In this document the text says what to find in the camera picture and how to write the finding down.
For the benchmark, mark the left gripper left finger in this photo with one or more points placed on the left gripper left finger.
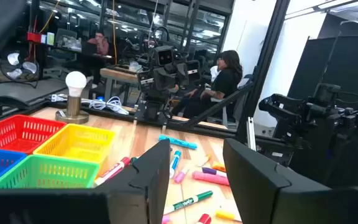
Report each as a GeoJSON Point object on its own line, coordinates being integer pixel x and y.
{"type": "Point", "coordinates": [135, 199]}

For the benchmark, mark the red plastic basket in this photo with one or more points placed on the red plastic basket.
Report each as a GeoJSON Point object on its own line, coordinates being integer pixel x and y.
{"type": "Point", "coordinates": [17, 133]}

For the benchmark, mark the green plastic basket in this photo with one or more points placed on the green plastic basket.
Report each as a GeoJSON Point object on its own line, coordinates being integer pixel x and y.
{"type": "Point", "coordinates": [42, 174]}

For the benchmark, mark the pink Expo marker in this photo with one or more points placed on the pink Expo marker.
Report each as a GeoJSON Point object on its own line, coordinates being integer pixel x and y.
{"type": "Point", "coordinates": [113, 170]}

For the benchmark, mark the black background robot arm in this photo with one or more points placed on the black background robot arm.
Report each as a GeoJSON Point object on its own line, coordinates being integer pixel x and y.
{"type": "Point", "coordinates": [315, 124]}

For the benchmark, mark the person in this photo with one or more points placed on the person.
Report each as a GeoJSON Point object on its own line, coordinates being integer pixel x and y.
{"type": "Point", "coordinates": [225, 81]}
{"type": "Point", "coordinates": [99, 43]}

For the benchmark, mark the thin pink marker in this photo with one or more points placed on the thin pink marker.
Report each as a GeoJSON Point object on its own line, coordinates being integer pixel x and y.
{"type": "Point", "coordinates": [165, 220]}

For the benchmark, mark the red box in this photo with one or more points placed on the red box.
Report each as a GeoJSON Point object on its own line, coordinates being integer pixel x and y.
{"type": "Point", "coordinates": [34, 36]}

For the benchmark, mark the pink highlighter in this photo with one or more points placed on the pink highlighter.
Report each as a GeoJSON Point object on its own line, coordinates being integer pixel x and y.
{"type": "Point", "coordinates": [210, 178]}

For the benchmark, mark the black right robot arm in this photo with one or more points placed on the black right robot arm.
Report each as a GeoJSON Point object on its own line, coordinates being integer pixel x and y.
{"type": "Point", "coordinates": [152, 107]}

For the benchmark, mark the black partition panel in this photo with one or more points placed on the black partition panel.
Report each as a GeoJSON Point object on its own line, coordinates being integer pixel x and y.
{"type": "Point", "coordinates": [337, 68]}

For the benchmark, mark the small purple cap marker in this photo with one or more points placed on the small purple cap marker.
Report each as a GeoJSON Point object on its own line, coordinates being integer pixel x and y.
{"type": "Point", "coordinates": [210, 170]}

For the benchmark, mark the silver aluminium bracket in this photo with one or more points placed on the silver aluminium bracket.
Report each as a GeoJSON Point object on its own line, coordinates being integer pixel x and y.
{"type": "Point", "coordinates": [251, 133]}

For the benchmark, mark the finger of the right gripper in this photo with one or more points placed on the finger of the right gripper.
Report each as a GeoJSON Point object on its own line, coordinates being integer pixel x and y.
{"type": "Point", "coordinates": [194, 73]}
{"type": "Point", "coordinates": [145, 81]}

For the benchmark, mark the orange highlighter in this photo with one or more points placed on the orange highlighter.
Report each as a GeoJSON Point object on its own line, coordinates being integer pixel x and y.
{"type": "Point", "coordinates": [218, 166]}

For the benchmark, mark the teal Expo marker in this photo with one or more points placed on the teal Expo marker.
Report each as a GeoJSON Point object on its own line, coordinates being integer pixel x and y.
{"type": "Point", "coordinates": [175, 163]}

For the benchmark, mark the thin green marker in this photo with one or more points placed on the thin green marker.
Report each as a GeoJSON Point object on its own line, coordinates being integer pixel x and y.
{"type": "Point", "coordinates": [197, 197]}

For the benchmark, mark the black floor fan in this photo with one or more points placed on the black floor fan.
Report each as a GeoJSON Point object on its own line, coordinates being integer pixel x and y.
{"type": "Point", "coordinates": [17, 67]}

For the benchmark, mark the dark green Expo marker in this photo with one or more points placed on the dark green Expo marker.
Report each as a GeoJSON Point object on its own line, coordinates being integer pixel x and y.
{"type": "Point", "coordinates": [133, 160]}

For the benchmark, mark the brass lamp with white bulb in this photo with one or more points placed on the brass lamp with white bulb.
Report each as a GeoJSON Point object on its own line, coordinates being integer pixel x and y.
{"type": "Point", "coordinates": [76, 82]}

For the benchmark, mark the small pink cap marker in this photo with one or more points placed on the small pink cap marker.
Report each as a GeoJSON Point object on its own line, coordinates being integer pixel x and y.
{"type": "Point", "coordinates": [180, 177]}

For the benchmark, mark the grey chair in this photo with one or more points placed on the grey chair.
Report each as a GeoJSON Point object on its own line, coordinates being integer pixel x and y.
{"type": "Point", "coordinates": [244, 84]}

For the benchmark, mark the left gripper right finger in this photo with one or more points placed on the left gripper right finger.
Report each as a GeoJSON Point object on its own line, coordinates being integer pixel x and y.
{"type": "Point", "coordinates": [275, 199]}

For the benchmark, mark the blue highlighter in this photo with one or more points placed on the blue highlighter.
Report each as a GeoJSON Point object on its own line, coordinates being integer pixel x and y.
{"type": "Point", "coordinates": [179, 142]}

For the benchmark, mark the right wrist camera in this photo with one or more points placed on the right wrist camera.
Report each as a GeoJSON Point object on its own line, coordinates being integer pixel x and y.
{"type": "Point", "coordinates": [164, 56]}

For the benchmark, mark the yellow plastic basket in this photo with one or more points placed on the yellow plastic basket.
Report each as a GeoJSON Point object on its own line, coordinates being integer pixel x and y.
{"type": "Point", "coordinates": [73, 143]}

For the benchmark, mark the small yellow cap marker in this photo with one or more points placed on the small yellow cap marker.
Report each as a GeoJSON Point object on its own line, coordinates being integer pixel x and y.
{"type": "Point", "coordinates": [224, 214]}

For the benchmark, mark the magenta Expo marker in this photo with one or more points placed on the magenta Expo marker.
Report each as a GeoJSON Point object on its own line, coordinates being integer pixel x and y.
{"type": "Point", "coordinates": [204, 219]}

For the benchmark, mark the wooden background table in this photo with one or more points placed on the wooden background table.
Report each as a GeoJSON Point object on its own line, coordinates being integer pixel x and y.
{"type": "Point", "coordinates": [118, 74]}

